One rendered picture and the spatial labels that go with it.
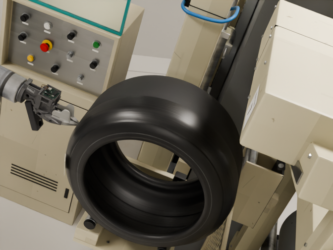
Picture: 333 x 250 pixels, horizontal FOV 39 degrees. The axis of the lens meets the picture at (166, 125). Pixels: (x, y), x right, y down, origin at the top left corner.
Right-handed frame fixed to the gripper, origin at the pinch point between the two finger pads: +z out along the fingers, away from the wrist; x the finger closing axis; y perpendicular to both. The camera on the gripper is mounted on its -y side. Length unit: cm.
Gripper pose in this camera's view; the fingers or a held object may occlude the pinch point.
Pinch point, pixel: (74, 124)
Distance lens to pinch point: 162.1
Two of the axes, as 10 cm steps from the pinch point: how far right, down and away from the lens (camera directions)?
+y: 3.9, -7.1, -5.8
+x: 2.5, -5.3, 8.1
